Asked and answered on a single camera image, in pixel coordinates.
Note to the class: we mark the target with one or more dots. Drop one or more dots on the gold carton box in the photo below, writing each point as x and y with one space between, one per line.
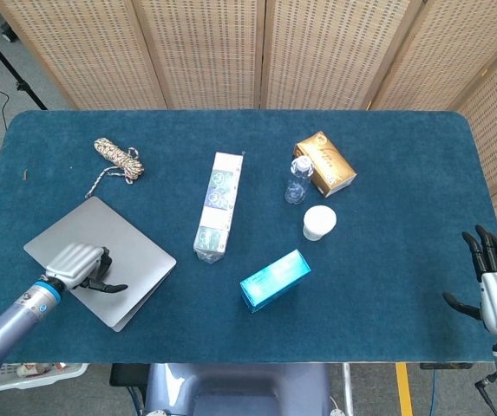
326 164

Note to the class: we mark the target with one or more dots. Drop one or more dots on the cyan carton box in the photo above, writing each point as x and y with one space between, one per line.
274 281

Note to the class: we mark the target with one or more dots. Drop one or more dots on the wooden folding screen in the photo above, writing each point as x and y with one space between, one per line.
274 52

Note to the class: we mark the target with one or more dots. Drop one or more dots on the blue table cloth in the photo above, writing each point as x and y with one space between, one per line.
361 281

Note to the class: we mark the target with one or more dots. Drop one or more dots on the black box under table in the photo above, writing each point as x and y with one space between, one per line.
127 376

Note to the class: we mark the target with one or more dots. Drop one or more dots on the white plastic basket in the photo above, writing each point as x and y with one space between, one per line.
35 373

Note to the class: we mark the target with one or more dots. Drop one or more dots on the long white patterned box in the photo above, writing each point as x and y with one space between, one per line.
220 208

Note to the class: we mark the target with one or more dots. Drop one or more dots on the white plastic jar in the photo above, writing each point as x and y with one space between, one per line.
318 222

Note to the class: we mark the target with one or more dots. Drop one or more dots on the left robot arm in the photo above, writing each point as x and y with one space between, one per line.
9 320

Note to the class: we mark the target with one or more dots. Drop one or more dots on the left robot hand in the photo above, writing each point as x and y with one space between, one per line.
81 266

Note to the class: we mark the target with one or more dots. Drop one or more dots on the black tripod stand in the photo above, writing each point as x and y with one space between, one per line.
5 60

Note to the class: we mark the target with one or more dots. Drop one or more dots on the clear plastic water bottle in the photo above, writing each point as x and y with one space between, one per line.
298 182

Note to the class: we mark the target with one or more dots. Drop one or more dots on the grey laptop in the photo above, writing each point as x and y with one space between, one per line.
100 255

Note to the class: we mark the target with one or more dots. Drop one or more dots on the grey robot torso base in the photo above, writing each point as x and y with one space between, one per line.
235 390

